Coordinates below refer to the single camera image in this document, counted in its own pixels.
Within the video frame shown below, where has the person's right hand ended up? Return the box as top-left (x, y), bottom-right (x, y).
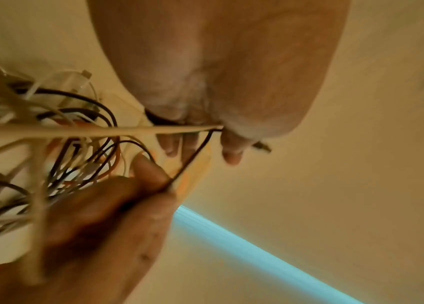
top-left (0, 153), bottom-right (179, 304)

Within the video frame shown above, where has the person's left hand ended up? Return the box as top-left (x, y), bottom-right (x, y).
top-left (85, 0), bottom-right (352, 166)

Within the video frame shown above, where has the pile of cables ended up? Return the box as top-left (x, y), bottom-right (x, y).
top-left (0, 66), bottom-right (161, 286)

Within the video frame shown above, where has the bundle of cables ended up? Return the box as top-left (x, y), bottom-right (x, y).
top-left (143, 109), bottom-right (273, 186)

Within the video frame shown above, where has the cream three-drawer organiser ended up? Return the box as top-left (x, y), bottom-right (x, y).
top-left (95, 89), bottom-right (215, 206)

